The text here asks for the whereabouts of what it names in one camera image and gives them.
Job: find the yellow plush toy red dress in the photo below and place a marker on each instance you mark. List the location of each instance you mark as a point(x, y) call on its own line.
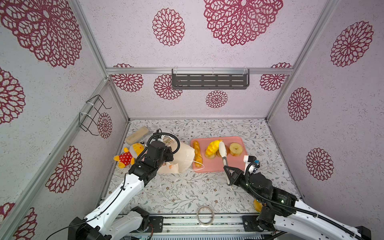
point(128, 157)

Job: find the clear tape roll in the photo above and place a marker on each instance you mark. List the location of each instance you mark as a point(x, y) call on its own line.
point(205, 216)

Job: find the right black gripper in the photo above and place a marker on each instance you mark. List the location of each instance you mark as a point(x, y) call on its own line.
point(236, 177)

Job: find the round orange fake bun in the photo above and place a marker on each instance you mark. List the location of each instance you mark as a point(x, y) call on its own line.
point(227, 152)

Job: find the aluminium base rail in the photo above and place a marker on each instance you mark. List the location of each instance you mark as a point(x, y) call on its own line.
point(303, 226)

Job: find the grey wall shelf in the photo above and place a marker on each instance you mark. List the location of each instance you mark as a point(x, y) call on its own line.
point(210, 81)

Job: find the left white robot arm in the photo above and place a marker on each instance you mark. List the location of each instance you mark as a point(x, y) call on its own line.
point(101, 224)

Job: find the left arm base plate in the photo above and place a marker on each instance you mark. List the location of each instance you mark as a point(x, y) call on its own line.
point(151, 224)

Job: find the pink plastic tray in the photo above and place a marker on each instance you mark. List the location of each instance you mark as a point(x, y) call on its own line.
point(216, 164)

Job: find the yellow fake croissant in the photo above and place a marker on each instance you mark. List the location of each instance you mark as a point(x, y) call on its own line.
point(212, 149)

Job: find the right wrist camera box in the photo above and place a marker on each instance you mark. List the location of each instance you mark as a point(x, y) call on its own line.
point(255, 164)

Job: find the white paper bag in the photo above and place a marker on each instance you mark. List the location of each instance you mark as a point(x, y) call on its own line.
point(184, 159)

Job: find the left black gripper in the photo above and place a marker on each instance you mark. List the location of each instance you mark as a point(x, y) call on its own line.
point(170, 157)

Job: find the yellow ring-shaped fake bread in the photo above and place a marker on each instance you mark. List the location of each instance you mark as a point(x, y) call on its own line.
point(236, 149)

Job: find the steel tongs cream tips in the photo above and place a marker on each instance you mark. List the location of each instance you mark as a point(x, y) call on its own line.
point(223, 153)

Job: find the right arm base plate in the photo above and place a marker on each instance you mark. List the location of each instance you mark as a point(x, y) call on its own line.
point(251, 223)

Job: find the long twisted fake bread stick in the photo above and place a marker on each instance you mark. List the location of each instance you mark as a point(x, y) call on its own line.
point(198, 160)

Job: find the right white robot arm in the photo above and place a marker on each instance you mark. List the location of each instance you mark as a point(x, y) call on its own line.
point(343, 231)

